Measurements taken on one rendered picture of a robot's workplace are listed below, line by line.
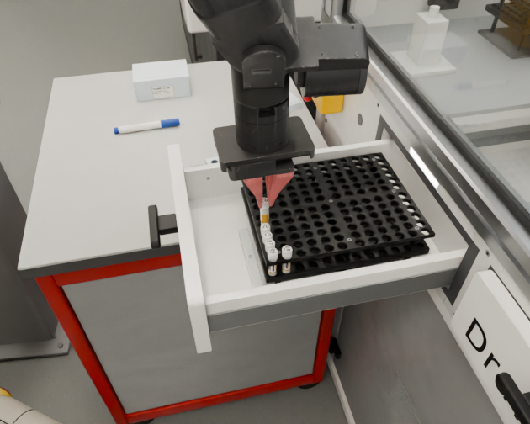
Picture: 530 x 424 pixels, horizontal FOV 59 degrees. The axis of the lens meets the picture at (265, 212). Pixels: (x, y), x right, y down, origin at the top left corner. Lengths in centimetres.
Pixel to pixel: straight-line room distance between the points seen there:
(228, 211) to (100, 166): 34
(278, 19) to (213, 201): 43
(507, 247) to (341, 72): 26
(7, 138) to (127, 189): 175
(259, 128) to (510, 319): 32
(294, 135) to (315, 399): 106
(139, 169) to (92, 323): 31
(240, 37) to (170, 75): 78
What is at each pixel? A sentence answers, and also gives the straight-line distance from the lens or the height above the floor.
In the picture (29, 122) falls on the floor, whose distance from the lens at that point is 270.
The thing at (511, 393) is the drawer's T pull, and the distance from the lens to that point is 52.
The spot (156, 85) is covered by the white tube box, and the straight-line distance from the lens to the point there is 113.
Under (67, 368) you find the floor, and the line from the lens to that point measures 162.
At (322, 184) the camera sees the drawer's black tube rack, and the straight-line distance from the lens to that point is 67.
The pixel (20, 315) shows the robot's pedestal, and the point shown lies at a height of 16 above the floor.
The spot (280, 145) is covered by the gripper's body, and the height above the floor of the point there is 105.
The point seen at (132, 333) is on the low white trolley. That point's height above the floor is 50.
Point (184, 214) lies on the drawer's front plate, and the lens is 59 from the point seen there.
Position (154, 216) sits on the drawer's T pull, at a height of 91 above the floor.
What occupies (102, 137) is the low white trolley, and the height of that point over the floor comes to 76.
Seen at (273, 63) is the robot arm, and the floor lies 117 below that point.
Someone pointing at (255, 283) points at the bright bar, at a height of 85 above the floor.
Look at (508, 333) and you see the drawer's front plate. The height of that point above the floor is 91.
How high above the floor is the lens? 134
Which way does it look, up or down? 45 degrees down
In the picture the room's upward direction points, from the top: straight up
